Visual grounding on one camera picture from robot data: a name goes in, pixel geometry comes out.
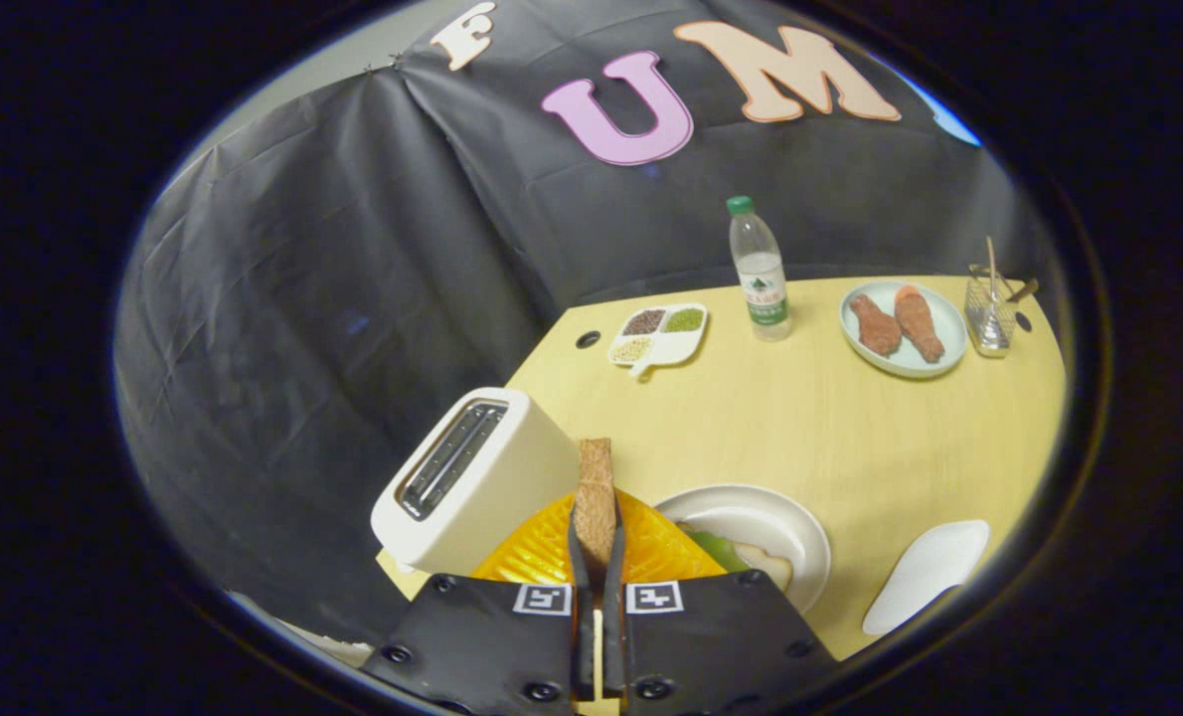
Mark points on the white oblong plate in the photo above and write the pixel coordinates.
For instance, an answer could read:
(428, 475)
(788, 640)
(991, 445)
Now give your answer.
(925, 577)

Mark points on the orange-tipped fried meat piece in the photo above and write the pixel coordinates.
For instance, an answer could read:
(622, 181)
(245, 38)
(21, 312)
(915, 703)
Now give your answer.
(920, 323)

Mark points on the green lettuce leaf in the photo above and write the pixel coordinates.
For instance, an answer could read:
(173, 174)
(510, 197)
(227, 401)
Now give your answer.
(721, 550)

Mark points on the brown fried meat piece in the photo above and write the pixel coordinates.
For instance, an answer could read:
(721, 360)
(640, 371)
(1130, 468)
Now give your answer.
(877, 328)

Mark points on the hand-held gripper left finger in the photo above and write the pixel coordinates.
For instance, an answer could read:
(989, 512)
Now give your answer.
(582, 617)

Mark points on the white toaster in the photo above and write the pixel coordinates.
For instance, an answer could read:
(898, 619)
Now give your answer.
(512, 467)

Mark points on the light blue round plate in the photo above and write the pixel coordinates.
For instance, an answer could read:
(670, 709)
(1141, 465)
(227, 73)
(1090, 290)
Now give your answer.
(910, 365)

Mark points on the pale bread slice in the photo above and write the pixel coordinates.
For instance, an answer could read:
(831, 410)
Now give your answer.
(765, 567)

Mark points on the short brown wooden stick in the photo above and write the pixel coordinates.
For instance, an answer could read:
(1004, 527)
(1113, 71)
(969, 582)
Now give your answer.
(1022, 291)

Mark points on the clear green-capped water bottle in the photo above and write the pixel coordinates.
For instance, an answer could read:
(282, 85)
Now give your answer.
(760, 278)

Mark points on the thin wooden stick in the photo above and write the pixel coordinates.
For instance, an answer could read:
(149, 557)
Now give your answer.
(991, 264)

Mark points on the brown-crusted bread slice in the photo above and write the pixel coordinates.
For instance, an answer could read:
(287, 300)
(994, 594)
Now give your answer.
(595, 497)

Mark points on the dark round table grommet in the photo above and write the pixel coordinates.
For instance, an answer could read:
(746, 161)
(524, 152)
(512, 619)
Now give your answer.
(588, 339)

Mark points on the large cream round plate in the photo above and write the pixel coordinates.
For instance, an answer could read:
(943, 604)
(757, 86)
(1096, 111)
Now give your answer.
(751, 512)

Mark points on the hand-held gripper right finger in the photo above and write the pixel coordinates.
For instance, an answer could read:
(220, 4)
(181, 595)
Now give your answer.
(613, 617)

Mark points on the white three-compartment seasoning tray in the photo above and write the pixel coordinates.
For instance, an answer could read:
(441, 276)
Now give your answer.
(676, 346)

